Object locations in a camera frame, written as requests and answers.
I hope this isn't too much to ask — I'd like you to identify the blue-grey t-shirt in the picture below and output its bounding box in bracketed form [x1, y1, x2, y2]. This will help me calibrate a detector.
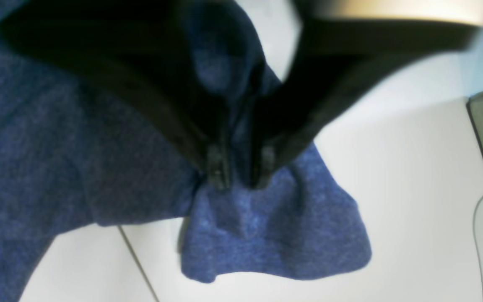
[0, 0, 372, 302]

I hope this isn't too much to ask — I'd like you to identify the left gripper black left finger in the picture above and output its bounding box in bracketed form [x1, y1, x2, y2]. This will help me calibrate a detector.
[0, 0, 230, 190]

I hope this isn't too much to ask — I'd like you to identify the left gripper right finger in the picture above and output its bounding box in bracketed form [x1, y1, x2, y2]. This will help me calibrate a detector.
[250, 0, 483, 189]

